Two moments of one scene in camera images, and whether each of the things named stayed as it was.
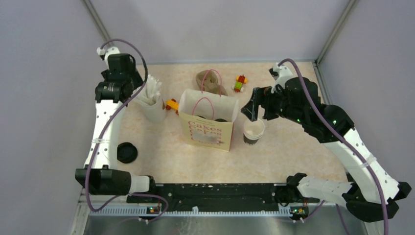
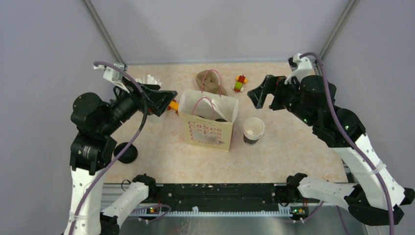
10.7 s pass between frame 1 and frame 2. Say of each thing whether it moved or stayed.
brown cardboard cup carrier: stayed
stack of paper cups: stayed
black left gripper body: moved
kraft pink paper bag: stayed
